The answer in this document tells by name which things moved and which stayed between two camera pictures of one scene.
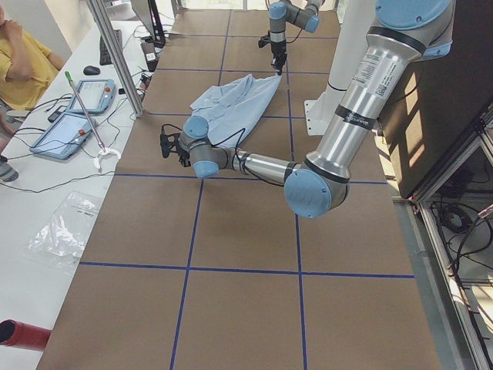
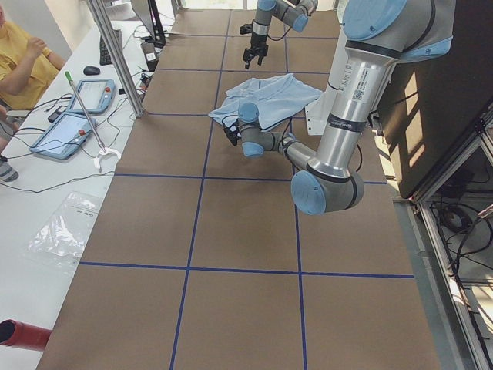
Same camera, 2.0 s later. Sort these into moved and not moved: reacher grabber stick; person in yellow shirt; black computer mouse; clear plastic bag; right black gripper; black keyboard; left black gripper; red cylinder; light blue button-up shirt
Moved: right black gripper; left black gripper; light blue button-up shirt
Not moved: black computer mouse; reacher grabber stick; clear plastic bag; black keyboard; red cylinder; person in yellow shirt
